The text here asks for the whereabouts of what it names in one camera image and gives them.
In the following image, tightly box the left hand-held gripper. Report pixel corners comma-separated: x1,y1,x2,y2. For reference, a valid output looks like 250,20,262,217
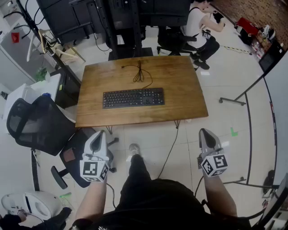
80,130,110,183

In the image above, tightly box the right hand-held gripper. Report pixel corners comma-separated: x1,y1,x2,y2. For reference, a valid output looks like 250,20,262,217
198,128,228,178

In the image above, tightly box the black keyboard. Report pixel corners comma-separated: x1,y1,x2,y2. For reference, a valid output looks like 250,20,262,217
103,87,165,110

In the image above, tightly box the black keyboard cable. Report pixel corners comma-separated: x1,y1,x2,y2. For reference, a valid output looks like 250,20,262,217
121,60,153,89

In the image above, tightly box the person's left forearm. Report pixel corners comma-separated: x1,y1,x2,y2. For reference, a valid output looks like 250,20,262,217
75,179,108,225

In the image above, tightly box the person's right forearm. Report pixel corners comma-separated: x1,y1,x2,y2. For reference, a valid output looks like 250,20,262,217
201,172,238,217

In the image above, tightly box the person's grey shoe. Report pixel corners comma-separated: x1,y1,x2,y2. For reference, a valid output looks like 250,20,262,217
129,143,141,156

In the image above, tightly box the black mesh office chair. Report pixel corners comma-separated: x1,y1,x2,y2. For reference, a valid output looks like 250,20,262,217
6,95,119,190

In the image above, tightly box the black low cabinet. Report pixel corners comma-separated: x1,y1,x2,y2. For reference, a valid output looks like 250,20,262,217
55,68,81,110

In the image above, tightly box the black bundle on floor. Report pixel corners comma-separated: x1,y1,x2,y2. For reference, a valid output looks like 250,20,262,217
263,170,276,194

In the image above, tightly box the person's black clothed body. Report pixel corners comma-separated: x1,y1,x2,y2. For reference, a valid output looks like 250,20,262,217
72,154,252,230

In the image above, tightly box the white rounded appliance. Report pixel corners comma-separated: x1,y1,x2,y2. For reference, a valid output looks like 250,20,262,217
1,190,63,222

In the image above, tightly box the white side cabinet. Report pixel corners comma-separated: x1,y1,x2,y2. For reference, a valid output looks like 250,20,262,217
2,73,63,122

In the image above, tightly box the green potted plant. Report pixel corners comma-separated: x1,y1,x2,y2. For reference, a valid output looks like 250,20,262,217
35,67,48,82

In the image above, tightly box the gold metal leg stand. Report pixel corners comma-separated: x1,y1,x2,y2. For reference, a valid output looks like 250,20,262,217
55,44,86,64

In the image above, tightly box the small black monitor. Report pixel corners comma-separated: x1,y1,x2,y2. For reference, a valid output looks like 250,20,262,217
258,42,285,72

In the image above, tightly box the black swivel office chair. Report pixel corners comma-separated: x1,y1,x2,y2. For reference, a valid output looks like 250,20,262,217
157,26,198,57

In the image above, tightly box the black screen stand column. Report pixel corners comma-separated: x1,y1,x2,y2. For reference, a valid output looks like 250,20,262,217
105,0,153,61

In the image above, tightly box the wooden clothes hanger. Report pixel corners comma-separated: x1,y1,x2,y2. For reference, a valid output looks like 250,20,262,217
37,28,57,54

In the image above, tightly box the red box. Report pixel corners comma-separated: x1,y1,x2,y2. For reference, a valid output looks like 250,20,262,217
236,17,259,36

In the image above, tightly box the large black screen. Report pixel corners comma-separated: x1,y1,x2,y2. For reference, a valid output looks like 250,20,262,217
36,0,108,45
139,0,192,27

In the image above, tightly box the black clothes rack bar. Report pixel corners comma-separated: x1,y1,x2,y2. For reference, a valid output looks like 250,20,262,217
17,0,68,70

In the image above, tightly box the black floor power cable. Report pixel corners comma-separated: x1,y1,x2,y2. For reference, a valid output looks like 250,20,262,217
157,125,180,179

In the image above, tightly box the black rolling frame stand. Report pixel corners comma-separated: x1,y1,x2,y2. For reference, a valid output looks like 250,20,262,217
219,74,279,189

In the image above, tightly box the right hand-held gripper cable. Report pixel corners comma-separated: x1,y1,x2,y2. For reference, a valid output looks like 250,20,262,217
194,176,204,198

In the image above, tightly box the hand-held gripper cable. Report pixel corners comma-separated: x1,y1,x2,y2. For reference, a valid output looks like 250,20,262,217
194,176,204,198
105,183,117,208

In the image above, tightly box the left hand-held gripper cable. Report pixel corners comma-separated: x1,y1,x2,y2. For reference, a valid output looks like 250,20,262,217
105,183,117,208

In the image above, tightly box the yellow black floor cable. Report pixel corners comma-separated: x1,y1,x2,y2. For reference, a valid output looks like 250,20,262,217
219,44,254,56

